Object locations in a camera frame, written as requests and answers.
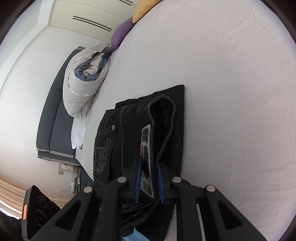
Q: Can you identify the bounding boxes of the black denim pants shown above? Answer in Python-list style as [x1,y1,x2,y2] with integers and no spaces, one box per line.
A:
[93,85,185,240]

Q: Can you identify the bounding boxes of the beige curtain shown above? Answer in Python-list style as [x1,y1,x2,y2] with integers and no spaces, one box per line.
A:
[0,174,70,211]

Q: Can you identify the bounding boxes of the light blue plastic bin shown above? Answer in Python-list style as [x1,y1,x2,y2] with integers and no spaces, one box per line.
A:
[122,228,149,241]

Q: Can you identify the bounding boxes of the dark nightstand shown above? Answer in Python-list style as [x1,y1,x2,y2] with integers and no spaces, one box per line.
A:
[77,166,92,192]

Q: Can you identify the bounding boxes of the white pillow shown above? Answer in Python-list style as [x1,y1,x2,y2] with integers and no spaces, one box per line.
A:
[71,113,89,151]

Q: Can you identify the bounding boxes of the dark grey headboard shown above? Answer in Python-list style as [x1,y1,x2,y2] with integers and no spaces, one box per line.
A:
[36,46,83,166]

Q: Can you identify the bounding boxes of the grey rolled duvet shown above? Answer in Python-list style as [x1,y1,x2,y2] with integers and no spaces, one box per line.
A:
[63,42,110,118]

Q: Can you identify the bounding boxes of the white bed sheet mattress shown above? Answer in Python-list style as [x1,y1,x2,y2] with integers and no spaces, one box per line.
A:
[76,1,295,240]

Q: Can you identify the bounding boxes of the purple cushion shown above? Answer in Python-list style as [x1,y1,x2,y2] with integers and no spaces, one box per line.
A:
[105,17,135,54]

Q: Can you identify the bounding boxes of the cream wardrobe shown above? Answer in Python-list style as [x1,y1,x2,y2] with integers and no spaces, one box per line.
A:
[50,1,138,34]

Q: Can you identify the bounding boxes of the yellow cushion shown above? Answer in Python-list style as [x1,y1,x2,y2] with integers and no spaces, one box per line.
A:
[132,0,161,23]

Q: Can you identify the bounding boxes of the wall socket panel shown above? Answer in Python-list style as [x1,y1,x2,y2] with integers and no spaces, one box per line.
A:
[58,163,74,175]

